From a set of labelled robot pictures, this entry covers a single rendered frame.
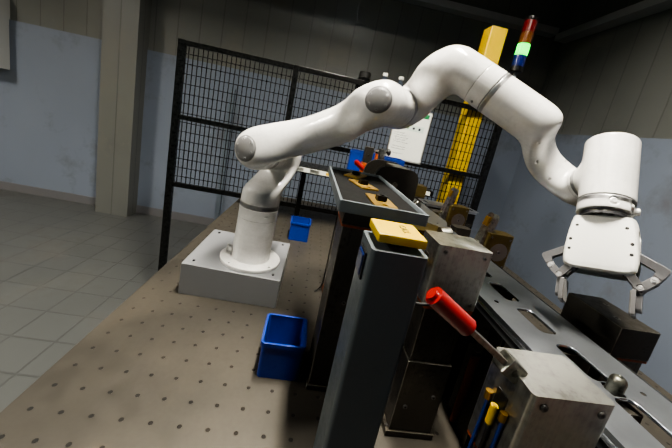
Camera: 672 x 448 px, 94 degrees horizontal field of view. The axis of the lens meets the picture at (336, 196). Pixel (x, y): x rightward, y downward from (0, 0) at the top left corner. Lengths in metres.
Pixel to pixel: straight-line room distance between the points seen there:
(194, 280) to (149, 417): 0.40
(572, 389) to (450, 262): 0.24
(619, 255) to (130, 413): 0.89
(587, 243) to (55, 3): 4.14
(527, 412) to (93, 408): 0.69
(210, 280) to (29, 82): 3.46
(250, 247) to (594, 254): 0.82
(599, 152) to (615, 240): 0.17
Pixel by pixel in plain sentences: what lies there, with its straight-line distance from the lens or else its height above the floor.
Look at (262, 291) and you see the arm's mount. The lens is 1.01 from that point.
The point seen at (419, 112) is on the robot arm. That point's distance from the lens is 0.84.
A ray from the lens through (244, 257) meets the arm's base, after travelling 1.02.
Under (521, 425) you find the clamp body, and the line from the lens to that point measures 0.42.
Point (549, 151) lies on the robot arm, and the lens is 0.81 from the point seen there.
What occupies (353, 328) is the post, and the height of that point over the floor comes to 1.03.
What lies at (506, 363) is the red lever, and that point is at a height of 1.07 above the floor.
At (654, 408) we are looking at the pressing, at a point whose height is 1.00.
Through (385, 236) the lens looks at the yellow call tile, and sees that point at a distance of 0.37.
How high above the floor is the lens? 1.27
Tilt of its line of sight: 12 degrees down
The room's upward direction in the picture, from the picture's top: 12 degrees clockwise
